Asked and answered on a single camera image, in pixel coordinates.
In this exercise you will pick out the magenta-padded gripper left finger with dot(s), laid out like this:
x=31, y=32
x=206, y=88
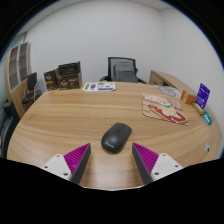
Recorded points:
x=77, y=158

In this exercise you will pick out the small black chair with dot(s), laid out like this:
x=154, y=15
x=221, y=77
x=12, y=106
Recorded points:
x=31, y=83

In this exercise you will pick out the yellow flat box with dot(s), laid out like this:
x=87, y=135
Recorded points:
x=199, y=109

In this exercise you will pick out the black leather armchair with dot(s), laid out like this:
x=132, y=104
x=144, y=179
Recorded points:
x=6, y=130

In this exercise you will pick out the black computer mouse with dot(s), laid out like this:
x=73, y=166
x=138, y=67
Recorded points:
x=116, y=137

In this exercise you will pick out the wooden shelf unit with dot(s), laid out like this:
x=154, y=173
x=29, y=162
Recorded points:
x=15, y=71

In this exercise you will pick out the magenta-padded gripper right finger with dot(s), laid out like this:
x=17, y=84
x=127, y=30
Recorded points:
x=146, y=158

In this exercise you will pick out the orange cardboard box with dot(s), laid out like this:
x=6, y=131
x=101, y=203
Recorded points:
x=188, y=98

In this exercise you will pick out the pink cartoon print mouse pad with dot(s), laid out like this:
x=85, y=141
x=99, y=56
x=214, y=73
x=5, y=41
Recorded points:
x=163, y=109

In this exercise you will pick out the small brown cardboard box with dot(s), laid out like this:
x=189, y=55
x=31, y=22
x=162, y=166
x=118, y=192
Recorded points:
x=50, y=80

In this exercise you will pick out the black mesh office chair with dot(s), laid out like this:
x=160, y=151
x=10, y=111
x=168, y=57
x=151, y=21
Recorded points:
x=123, y=71

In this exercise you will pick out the green flat box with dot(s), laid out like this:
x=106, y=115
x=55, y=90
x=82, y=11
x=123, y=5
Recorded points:
x=210, y=116

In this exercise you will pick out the round grey mat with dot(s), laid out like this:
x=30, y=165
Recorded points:
x=169, y=91

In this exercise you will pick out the purple standing sign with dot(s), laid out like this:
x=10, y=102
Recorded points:
x=202, y=96

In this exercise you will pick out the large brown cardboard box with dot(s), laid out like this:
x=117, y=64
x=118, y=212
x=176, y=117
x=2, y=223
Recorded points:
x=69, y=78

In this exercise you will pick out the white and green leaflet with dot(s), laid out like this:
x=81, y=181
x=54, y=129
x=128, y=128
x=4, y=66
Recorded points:
x=99, y=86

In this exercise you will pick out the blue flat box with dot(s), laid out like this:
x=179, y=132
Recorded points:
x=206, y=119

